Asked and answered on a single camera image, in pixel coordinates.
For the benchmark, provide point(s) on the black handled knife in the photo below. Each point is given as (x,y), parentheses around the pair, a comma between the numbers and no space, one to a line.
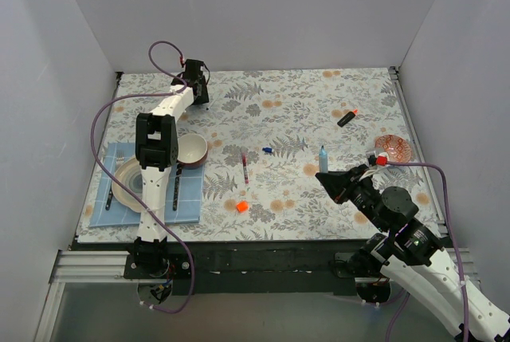
(175,200)

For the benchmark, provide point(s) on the brown white mug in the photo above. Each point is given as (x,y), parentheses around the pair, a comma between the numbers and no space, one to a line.
(192,150)

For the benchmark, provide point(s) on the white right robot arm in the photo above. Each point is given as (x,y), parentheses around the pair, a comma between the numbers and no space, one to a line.
(408,252)

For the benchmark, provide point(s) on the black orange highlighter marker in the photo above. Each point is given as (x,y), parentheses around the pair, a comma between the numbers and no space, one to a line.
(348,117)

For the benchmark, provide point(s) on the cream ceramic plate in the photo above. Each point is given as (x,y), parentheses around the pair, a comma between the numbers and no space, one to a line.
(129,174)

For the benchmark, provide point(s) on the thin white pen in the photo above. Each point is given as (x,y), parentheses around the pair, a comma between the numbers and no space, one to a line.
(209,104)

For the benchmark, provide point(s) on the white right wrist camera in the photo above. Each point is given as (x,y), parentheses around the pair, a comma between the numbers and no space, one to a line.
(377,157)

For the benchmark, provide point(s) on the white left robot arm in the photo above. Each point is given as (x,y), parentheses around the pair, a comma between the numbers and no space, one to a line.
(156,149)

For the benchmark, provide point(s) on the light blue checkered cloth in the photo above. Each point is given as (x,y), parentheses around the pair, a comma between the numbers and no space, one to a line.
(189,198)

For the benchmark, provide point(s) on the silver fork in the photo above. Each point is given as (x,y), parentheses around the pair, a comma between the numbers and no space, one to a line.
(118,163)

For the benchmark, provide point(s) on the pink red pen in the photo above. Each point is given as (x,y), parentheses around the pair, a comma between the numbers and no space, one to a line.
(244,161)

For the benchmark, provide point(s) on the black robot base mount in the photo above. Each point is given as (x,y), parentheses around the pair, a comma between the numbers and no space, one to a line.
(259,267)

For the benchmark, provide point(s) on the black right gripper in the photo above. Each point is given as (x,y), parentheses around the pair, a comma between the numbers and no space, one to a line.
(351,186)

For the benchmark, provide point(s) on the light blue highlighter marker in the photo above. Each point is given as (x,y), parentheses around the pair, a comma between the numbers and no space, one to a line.
(323,160)

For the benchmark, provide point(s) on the orange highlighter cap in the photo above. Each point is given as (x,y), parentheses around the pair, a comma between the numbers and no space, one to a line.
(242,206)

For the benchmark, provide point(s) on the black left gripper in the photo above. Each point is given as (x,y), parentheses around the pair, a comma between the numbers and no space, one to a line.
(202,92)

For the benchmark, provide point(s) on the red patterned bowl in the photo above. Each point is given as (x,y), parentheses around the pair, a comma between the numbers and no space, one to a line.
(398,149)

